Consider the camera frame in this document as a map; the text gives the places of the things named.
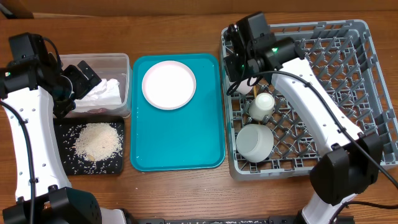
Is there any white napkin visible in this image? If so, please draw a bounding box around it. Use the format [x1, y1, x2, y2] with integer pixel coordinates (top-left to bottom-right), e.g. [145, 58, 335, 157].
[75, 78, 122, 108]

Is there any white paper cup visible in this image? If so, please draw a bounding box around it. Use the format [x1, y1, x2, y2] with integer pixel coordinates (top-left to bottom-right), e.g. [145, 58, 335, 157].
[248, 93, 275, 121]

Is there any rice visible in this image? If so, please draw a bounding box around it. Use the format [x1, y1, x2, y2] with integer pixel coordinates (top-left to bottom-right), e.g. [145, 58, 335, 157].
[62, 122, 124, 174]

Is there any pink large plate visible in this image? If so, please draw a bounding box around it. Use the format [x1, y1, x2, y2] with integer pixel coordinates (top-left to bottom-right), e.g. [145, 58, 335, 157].
[142, 60, 197, 110]

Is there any grey bowl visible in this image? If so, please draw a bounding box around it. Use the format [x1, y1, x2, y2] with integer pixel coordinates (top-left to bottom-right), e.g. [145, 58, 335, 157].
[236, 124, 274, 162]

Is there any red snack wrapper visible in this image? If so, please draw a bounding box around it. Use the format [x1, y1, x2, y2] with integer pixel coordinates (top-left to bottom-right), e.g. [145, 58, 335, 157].
[88, 108, 107, 114]

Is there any pink small plate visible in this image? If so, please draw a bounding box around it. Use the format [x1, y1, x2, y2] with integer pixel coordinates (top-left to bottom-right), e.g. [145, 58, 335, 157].
[233, 78, 256, 95]

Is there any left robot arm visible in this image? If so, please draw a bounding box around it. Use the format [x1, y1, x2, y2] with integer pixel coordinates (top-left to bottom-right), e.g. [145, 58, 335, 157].
[1, 58, 134, 223]

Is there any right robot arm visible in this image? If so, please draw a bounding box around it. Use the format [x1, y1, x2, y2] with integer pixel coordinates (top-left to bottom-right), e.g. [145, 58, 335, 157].
[224, 35, 382, 223]

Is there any grey dishwasher rack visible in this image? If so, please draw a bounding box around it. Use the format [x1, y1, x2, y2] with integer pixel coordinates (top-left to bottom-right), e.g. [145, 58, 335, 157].
[224, 20, 397, 180]

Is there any clear plastic bin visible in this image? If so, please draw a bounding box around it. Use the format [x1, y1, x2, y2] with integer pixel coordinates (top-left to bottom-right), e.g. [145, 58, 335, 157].
[60, 53, 132, 118]

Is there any black plastic tray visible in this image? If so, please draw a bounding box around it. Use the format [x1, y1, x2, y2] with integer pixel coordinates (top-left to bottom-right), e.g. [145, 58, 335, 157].
[53, 116, 126, 176]

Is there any cardboard backdrop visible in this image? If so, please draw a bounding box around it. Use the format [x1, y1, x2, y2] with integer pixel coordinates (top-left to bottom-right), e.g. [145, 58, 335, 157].
[0, 0, 398, 19]

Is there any teal plastic tray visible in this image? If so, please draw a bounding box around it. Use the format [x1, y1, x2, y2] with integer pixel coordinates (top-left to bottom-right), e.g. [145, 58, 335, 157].
[130, 54, 226, 172]

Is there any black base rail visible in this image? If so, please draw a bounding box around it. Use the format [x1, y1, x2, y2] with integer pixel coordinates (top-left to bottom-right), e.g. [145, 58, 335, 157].
[125, 213, 305, 224]

